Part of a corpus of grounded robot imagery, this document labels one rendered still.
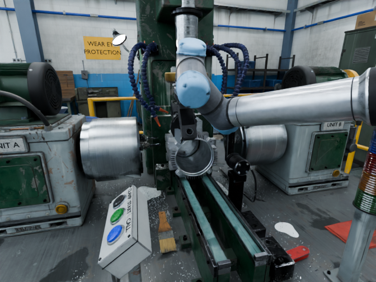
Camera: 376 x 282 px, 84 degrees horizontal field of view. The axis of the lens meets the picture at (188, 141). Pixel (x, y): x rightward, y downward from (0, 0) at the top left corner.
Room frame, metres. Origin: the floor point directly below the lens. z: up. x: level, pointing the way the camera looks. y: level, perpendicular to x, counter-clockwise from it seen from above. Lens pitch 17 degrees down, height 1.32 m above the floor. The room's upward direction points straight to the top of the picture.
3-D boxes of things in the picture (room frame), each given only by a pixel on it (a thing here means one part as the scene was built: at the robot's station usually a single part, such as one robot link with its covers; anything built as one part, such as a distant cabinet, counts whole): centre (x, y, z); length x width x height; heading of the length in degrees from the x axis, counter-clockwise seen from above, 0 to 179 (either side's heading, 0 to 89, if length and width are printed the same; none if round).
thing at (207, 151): (0.86, -0.01, 1.01); 0.20 x 0.19 x 0.19; 12
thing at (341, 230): (0.60, -0.58, 0.80); 0.15 x 0.12 x 0.01; 106
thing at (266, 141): (0.95, -0.33, 1.04); 0.41 x 0.25 x 0.25; 103
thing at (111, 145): (0.79, 0.34, 1.04); 0.37 x 0.25 x 0.25; 103
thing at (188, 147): (0.96, 0.02, 1.01); 0.15 x 0.02 x 0.15; 103
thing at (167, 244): (0.61, 0.08, 0.80); 0.21 x 0.05 x 0.01; 13
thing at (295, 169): (1.01, -0.58, 0.99); 0.35 x 0.31 x 0.37; 103
